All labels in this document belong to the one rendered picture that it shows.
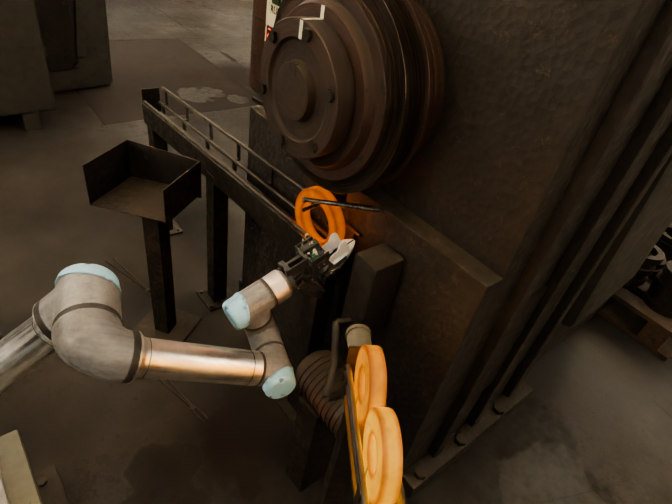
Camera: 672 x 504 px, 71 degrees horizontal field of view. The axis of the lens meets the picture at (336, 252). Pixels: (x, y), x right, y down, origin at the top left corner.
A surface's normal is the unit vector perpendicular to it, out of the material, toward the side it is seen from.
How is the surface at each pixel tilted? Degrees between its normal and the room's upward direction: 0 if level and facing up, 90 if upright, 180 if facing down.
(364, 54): 54
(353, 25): 39
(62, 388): 0
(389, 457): 32
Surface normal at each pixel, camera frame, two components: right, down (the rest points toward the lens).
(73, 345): -0.06, 0.02
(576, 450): 0.15, -0.78
